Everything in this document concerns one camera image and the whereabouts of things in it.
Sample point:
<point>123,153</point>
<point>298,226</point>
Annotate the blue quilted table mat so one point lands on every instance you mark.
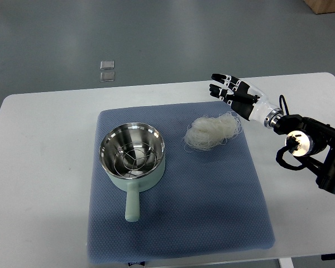
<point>206,202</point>

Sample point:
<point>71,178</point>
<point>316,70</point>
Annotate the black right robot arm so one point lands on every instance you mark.
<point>309,144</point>

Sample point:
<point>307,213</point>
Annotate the brown cardboard box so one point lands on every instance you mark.
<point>322,6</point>

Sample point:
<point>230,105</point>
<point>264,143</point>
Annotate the white table leg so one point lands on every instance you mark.
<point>286,263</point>

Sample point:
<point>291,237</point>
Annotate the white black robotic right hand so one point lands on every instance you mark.
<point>248,101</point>

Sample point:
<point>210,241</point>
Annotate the upper metal floor plate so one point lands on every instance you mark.
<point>107,65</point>

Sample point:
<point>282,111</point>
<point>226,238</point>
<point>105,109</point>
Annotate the mint green steel pot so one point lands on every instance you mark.
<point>121,135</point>

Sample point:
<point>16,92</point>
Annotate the wire steamer rack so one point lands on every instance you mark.
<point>134,159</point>

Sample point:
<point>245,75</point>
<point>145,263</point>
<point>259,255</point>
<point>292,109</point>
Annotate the white vermicelli noodle bundle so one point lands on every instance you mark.
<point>205,133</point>

